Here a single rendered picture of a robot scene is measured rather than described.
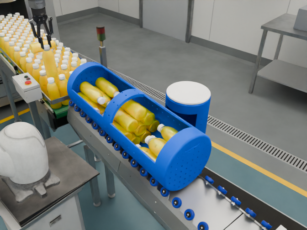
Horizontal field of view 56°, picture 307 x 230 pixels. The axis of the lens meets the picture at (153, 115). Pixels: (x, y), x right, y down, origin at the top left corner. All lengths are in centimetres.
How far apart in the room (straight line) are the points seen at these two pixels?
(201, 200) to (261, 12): 367
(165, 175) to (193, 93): 79
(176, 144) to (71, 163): 52
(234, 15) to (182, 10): 98
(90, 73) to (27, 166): 79
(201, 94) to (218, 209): 77
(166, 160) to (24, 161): 53
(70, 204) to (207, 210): 59
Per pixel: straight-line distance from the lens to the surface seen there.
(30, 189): 128
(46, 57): 189
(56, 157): 143
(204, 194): 136
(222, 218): 130
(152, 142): 126
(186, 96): 178
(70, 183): 130
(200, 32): 525
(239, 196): 243
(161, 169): 116
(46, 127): 236
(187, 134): 116
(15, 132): 116
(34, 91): 188
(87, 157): 208
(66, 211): 137
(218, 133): 320
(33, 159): 118
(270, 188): 278
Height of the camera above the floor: 197
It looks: 35 degrees down
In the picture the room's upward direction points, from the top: 1 degrees clockwise
